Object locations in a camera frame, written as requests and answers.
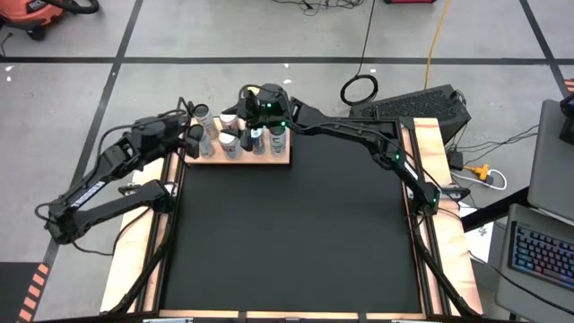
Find black table mat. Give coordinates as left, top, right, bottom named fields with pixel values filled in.
left=159, top=119, right=425, bottom=314

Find black device on desk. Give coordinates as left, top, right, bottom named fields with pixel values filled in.
left=558, top=92, right=574, bottom=147

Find white paper sheet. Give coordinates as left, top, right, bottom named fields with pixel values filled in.
left=457, top=204, right=494, bottom=264

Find grey desk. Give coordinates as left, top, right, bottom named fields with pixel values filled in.
left=526, top=98, right=574, bottom=221

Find black hanging cable with coil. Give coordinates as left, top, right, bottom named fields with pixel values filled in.
left=339, top=0, right=379, bottom=108

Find yellow plug splitter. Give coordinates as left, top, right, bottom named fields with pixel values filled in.
left=464, top=163, right=491, bottom=181

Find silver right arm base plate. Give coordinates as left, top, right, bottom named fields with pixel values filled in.
left=439, top=186, right=472, bottom=201

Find yellow hanging cable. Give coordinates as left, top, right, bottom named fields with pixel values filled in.
left=423, top=0, right=452, bottom=90

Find wooden shelf board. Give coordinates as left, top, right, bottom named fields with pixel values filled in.
left=183, top=117, right=290, bottom=165

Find orange shop vacuum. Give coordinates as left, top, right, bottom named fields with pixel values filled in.
left=0, top=0, right=64, bottom=41

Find white Celsius pineapple can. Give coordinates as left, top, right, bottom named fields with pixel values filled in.
left=192, top=103, right=220, bottom=141

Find white can with black lid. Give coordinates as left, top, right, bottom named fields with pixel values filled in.
left=268, top=125, right=288, bottom=158

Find tangled black floor cables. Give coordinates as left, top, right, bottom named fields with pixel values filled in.
left=268, top=0, right=367, bottom=17

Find blue silver Red Bull can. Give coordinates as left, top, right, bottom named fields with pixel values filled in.
left=249, top=127, right=266, bottom=156

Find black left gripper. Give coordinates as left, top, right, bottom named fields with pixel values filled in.
left=163, top=114, right=202, bottom=160

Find black mesh computer tower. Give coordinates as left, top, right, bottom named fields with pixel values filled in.
left=348, top=83, right=472, bottom=144

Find black vacuum hose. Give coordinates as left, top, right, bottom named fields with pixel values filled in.
left=42, top=0, right=100, bottom=15

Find white cable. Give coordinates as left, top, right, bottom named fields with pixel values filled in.
left=450, top=168, right=508, bottom=192

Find silver can with white lid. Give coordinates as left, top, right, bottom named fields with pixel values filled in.
left=218, top=132, right=243, bottom=160

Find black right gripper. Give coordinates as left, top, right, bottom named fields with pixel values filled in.
left=232, top=95, right=293, bottom=153

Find black power adapter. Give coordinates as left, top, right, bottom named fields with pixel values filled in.
left=447, top=150, right=465, bottom=171

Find computer keyboard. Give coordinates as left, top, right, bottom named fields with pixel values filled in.
left=495, top=204, right=574, bottom=322

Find silver Diet Coke can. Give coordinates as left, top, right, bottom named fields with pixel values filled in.
left=218, top=111, right=241, bottom=134

